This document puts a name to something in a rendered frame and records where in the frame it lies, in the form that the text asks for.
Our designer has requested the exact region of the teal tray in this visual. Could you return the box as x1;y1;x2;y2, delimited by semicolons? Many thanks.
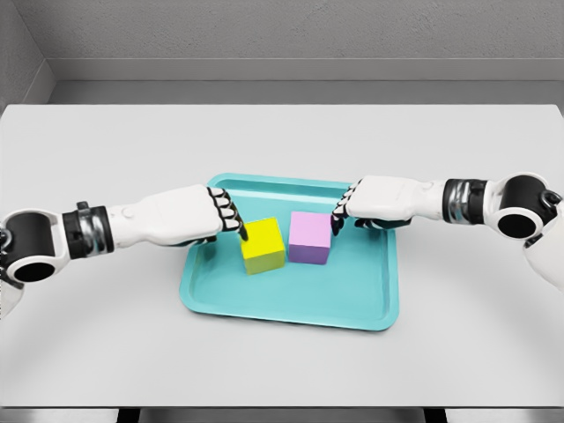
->
179;172;401;332

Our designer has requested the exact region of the pink cube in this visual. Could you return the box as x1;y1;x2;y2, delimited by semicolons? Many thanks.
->
287;211;332;266

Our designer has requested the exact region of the yellow cube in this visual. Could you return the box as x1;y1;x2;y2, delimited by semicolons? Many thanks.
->
239;216;286;277

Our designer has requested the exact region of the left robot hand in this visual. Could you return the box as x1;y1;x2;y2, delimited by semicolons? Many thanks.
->
152;184;249;248

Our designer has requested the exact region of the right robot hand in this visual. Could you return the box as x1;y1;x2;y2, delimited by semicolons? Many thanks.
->
330;175;416;236

